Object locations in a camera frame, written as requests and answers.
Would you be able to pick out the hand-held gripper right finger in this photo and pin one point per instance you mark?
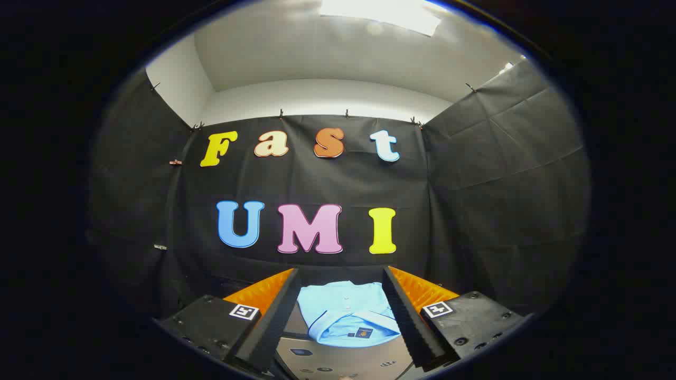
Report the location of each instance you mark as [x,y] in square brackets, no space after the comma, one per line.
[409,322]

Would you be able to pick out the ceiling light panel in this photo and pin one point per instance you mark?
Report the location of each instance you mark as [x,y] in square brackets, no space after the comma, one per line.
[380,13]

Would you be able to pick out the grey washing machine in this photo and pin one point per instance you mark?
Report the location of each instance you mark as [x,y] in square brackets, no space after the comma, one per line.
[343,361]

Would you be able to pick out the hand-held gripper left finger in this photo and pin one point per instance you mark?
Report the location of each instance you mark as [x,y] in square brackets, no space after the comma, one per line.
[274,327]

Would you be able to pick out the light blue polo shirt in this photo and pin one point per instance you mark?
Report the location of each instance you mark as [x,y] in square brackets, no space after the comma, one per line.
[343,311]

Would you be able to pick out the black backdrop cloth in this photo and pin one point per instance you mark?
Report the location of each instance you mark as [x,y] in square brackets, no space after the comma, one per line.
[317,179]

